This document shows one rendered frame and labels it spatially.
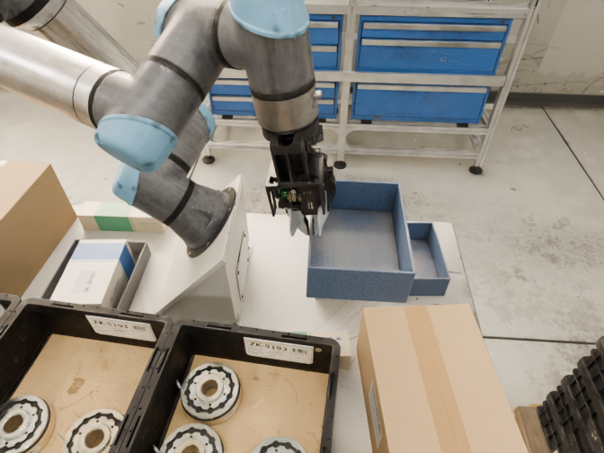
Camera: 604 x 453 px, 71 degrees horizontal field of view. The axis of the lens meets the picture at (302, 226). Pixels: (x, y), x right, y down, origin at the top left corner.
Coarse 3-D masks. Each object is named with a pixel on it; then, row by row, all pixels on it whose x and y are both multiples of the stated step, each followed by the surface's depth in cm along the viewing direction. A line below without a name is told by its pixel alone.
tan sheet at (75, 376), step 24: (72, 336) 86; (48, 360) 82; (72, 360) 82; (96, 360) 82; (120, 360) 82; (144, 360) 82; (24, 384) 78; (48, 384) 78; (72, 384) 78; (96, 384) 78; (120, 384) 78; (72, 408) 75; (96, 408) 75; (120, 408) 75
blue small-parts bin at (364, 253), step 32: (352, 192) 74; (384, 192) 74; (352, 224) 75; (384, 224) 75; (320, 256) 69; (352, 256) 69; (384, 256) 69; (320, 288) 62; (352, 288) 61; (384, 288) 61
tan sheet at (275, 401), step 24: (216, 360) 82; (240, 384) 78; (264, 384) 78; (288, 384) 78; (312, 384) 78; (240, 408) 75; (264, 408) 75; (288, 408) 75; (312, 408) 75; (168, 432) 72; (240, 432) 72; (264, 432) 72; (288, 432) 72; (312, 432) 72
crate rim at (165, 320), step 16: (32, 304) 79; (48, 304) 79; (64, 304) 79; (80, 304) 79; (16, 320) 77; (144, 320) 77; (160, 320) 77; (0, 336) 74; (160, 336) 74; (160, 352) 72; (144, 384) 68; (112, 448) 61
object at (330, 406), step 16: (192, 320) 77; (176, 336) 74; (256, 336) 75; (272, 336) 74; (288, 336) 75; (304, 336) 74; (336, 352) 72; (160, 368) 72; (336, 368) 70; (336, 384) 68; (144, 400) 66; (144, 416) 65; (128, 432) 63; (128, 448) 61
